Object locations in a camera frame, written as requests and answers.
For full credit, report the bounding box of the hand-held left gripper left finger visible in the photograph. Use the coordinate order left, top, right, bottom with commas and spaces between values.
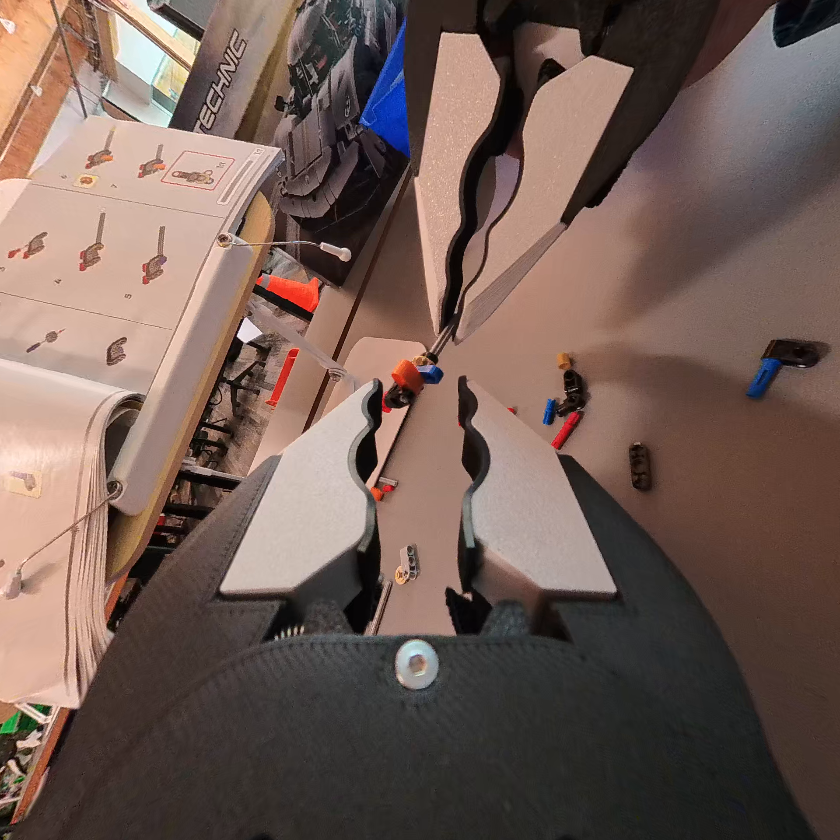
218, 378, 385, 601

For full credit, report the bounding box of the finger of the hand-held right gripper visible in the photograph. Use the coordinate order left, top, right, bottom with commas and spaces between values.
413, 29, 526, 336
453, 54, 635, 343

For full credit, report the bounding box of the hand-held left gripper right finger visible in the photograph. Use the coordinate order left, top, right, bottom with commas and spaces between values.
456, 376, 619, 606

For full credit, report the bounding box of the small lego axle assembly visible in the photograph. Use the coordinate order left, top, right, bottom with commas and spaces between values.
382, 315, 455, 413

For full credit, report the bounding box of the black lego connector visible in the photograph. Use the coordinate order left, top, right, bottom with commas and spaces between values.
556, 369, 587, 417

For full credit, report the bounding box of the dark lego set box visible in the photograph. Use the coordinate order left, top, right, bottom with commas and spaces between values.
169, 0, 411, 286

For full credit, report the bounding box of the open lego instruction booklet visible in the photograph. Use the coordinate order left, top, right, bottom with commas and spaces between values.
0, 117, 284, 710

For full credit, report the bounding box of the pile of lego parts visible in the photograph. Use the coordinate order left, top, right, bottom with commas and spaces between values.
0, 702, 67, 821

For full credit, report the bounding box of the person's right hand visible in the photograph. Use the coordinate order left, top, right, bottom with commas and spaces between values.
682, 0, 779, 88

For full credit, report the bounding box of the blue bag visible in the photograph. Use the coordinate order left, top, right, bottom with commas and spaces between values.
360, 20, 411, 158

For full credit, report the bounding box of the orange plastic bar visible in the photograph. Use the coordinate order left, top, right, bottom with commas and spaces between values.
266, 348, 300, 408

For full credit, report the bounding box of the orange plastic part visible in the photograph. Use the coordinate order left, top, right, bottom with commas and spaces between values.
256, 274, 324, 316

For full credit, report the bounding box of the blue pin with black connector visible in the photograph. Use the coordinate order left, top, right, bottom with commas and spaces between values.
746, 339, 821, 399

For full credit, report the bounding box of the glass case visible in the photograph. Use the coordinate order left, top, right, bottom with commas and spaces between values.
98, 13, 198, 126

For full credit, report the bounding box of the cord with white tip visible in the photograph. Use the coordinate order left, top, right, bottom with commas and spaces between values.
218, 233, 353, 263
0, 482, 126, 599

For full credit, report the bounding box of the clear plastic strap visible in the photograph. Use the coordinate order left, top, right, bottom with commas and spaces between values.
246, 305, 349, 383

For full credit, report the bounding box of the pale flat base plate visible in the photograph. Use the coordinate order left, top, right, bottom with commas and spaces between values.
320, 336, 427, 473

